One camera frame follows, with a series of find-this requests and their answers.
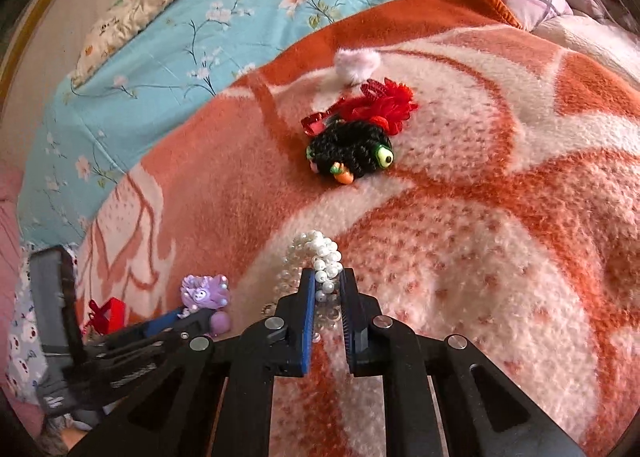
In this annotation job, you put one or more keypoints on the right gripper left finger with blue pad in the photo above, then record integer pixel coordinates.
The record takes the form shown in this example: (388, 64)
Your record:
(213, 398)

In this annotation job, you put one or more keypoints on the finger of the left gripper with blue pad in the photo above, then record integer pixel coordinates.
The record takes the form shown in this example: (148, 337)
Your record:
(159, 324)
(129, 353)

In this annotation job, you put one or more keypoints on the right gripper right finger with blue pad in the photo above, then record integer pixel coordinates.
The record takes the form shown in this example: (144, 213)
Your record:
(442, 397)

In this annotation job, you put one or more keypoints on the black red crochet hair clip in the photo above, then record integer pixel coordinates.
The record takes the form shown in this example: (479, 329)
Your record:
(351, 139)

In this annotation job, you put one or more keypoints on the person's left hand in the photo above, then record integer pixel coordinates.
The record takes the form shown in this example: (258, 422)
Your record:
(60, 434)

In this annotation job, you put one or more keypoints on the red shallow box lid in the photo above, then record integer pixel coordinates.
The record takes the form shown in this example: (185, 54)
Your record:
(105, 319)

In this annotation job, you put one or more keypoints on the blue bear print pillow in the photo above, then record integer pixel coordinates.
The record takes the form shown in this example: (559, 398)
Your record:
(38, 303)

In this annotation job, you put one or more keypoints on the pink quilt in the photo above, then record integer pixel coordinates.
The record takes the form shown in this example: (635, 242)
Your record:
(11, 182)

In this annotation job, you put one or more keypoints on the orange white fleece blanket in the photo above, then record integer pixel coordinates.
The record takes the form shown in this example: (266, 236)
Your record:
(510, 214)

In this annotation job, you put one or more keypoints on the white fluffy pompom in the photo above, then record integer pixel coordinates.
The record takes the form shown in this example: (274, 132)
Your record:
(353, 67)

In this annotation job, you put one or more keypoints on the teal floral quilt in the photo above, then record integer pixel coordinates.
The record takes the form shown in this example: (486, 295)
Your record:
(92, 133)

